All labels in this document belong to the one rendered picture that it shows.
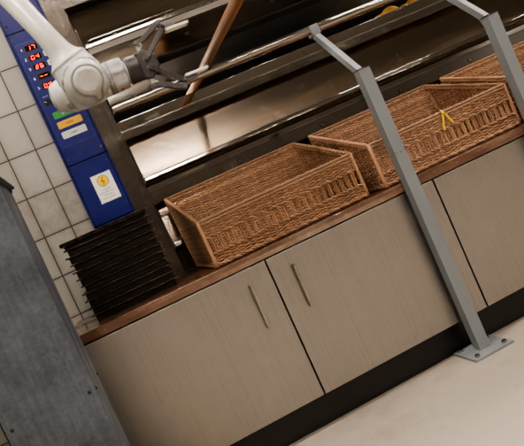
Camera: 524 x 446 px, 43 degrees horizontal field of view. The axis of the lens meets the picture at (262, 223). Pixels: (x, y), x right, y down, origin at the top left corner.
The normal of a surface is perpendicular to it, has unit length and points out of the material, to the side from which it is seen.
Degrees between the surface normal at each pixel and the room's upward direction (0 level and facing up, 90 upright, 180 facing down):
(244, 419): 90
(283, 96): 70
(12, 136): 90
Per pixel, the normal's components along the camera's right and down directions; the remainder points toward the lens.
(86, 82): 0.36, 0.23
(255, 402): 0.22, -0.04
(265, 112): 0.06, -0.35
